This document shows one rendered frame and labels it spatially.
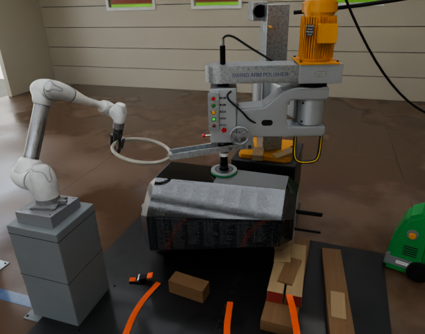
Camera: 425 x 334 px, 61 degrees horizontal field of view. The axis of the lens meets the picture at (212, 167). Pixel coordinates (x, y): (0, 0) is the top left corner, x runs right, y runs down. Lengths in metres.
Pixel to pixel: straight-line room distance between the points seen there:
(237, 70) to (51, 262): 1.80
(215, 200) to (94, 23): 8.20
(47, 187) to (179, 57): 7.23
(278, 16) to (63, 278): 2.54
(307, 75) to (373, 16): 5.99
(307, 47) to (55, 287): 2.37
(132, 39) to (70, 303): 7.92
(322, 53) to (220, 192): 1.23
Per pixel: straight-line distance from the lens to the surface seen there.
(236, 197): 2.77
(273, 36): 3.25
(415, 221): 3.22
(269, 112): 2.73
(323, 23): 2.67
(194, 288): 2.88
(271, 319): 2.73
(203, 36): 9.12
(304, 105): 2.79
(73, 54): 11.01
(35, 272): 2.85
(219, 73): 2.64
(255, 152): 3.32
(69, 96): 2.64
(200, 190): 2.84
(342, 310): 2.88
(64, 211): 2.61
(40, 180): 2.56
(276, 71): 2.66
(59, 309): 2.98
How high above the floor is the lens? 2.11
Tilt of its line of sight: 25 degrees down
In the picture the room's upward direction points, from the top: 2 degrees counter-clockwise
